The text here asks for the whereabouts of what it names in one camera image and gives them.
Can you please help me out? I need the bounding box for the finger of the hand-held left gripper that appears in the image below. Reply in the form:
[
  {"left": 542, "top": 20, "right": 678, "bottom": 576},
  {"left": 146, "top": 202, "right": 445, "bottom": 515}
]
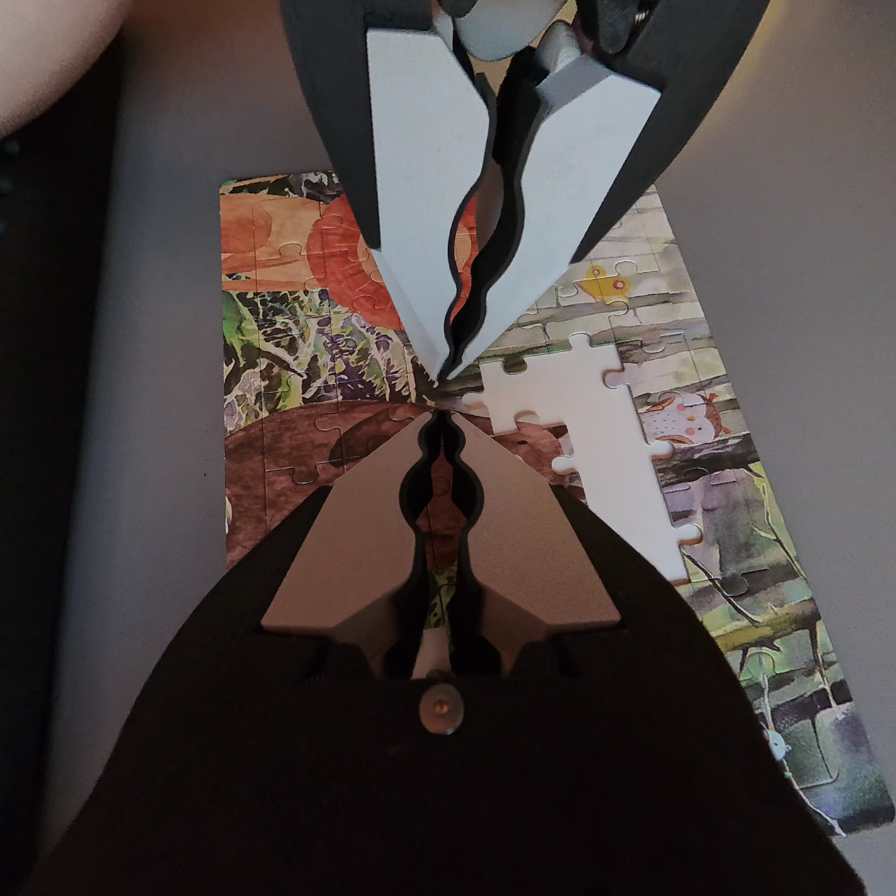
[
  {"left": 365, "top": 28, "right": 492, "bottom": 384},
  {"left": 447, "top": 69, "right": 664, "bottom": 384}
]

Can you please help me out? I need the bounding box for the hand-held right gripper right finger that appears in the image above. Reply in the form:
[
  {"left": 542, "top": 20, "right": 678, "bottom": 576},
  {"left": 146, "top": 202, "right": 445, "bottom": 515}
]
[{"left": 445, "top": 410, "right": 624, "bottom": 679}]

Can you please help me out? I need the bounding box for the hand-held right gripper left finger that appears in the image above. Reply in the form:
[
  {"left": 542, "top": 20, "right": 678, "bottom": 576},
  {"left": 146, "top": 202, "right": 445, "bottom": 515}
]
[{"left": 260, "top": 412, "right": 443, "bottom": 679}]

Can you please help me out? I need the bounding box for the animal jigsaw puzzle board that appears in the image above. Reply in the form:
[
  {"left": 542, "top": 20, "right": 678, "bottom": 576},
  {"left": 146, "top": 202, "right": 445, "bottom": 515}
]
[{"left": 219, "top": 170, "right": 896, "bottom": 837}]

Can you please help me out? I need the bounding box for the person's left forearm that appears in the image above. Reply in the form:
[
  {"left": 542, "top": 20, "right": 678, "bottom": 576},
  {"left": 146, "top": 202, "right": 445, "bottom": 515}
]
[{"left": 0, "top": 0, "right": 134, "bottom": 137}]

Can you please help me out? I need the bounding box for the grey desk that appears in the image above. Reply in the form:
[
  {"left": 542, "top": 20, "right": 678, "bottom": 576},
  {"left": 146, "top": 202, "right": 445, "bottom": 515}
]
[{"left": 42, "top": 0, "right": 896, "bottom": 896}]

